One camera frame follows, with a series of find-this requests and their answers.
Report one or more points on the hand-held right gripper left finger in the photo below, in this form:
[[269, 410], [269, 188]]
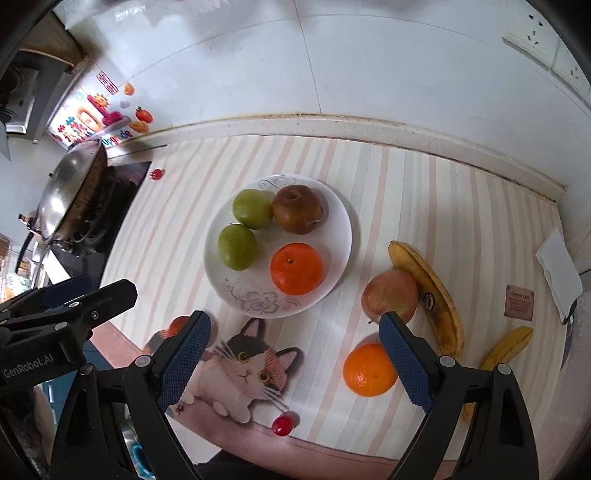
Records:
[[184, 360]]

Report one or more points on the person's dark clothing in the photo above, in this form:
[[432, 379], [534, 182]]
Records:
[[231, 466]]

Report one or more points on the brown apple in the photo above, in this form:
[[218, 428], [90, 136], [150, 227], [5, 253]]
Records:
[[298, 210]]

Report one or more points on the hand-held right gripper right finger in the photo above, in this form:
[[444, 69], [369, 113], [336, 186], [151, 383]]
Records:
[[404, 360]]

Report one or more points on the white folded cloth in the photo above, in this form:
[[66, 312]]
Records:
[[558, 267]]

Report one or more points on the steel wok lid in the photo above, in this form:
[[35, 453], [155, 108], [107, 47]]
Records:
[[64, 184]]

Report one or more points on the dark phone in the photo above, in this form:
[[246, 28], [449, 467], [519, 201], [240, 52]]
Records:
[[570, 314]]

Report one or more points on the green apple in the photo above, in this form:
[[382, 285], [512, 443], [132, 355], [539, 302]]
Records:
[[251, 208], [237, 247]]

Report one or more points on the small red tomato sticker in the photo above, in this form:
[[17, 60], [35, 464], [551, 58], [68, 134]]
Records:
[[155, 174]]

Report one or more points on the red apple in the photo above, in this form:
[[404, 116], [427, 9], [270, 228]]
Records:
[[390, 293]]

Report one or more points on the black glass stove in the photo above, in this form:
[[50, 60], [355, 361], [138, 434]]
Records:
[[134, 177]]

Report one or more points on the small yellow banana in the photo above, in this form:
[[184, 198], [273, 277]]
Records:
[[508, 344]]

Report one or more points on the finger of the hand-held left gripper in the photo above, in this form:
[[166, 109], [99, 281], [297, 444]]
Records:
[[69, 286], [106, 297]]

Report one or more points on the large yellow banana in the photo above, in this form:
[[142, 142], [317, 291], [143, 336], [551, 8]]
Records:
[[438, 295]]

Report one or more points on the striped cat-print table mat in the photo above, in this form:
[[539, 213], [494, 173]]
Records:
[[401, 207]]

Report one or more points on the white wall socket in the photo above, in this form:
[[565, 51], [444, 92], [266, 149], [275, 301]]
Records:
[[531, 39], [575, 71]]

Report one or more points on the white floral plate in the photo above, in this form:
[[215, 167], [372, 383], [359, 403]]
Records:
[[332, 221]]

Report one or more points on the red square wall sticker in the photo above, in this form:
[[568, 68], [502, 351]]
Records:
[[107, 83]]

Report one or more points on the orange persimmon wall sticker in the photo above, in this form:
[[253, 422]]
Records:
[[143, 114], [128, 88]]

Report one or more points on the black range hood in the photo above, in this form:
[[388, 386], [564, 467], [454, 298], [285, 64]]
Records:
[[27, 92]]

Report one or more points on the colourful wall sticker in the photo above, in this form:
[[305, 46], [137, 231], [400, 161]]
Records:
[[78, 120]]

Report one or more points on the dark wok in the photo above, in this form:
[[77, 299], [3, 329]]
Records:
[[99, 194]]

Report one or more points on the orange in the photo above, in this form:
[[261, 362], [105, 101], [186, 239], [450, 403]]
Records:
[[367, 371], [297, 269]]

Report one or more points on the red cherry tomato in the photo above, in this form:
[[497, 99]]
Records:
[[282, 425]]

